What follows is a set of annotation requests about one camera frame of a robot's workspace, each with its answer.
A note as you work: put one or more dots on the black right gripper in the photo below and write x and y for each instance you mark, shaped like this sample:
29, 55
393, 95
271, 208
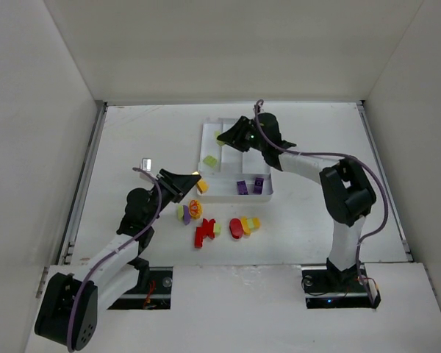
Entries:
243, 133

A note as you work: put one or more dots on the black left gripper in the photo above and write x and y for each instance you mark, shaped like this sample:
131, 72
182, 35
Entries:
169, 184

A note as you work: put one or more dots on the yellow butterfly print brick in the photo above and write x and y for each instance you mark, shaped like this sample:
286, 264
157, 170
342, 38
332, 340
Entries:
195, 209

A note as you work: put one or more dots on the yellow long brick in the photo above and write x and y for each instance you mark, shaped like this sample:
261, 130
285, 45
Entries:
202, 185

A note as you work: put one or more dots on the purple brick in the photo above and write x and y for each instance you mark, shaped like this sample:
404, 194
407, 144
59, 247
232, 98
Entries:
242, 188
258, 186

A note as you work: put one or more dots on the lavender half-round brick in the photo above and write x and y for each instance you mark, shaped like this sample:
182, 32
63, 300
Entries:
186, 216

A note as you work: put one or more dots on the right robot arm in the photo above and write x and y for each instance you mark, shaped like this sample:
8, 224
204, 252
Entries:
347, 192

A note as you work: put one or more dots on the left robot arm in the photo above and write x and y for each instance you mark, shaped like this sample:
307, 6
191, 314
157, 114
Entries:
71, 303

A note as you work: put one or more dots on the white divided plastic tray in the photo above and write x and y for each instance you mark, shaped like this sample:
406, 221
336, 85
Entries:
232, 166

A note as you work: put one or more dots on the red butterfly-shaped brick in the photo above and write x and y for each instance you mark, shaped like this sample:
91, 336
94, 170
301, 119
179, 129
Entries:
206, 230

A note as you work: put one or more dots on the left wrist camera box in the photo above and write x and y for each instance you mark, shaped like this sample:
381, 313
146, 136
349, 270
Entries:
146, 164

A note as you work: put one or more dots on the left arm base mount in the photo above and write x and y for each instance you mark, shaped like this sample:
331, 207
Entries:
152, 291

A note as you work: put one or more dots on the left aluminium frame rail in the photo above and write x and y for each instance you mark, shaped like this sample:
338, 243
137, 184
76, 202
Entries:
64, 252

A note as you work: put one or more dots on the aluminium frame rail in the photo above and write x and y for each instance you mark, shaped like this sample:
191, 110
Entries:
64, 252
417, 224

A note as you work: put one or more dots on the right aluminium frame rail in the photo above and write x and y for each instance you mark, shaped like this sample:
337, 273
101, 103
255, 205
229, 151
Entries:
417, 224

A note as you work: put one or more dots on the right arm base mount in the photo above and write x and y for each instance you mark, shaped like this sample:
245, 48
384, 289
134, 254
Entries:
327, 288

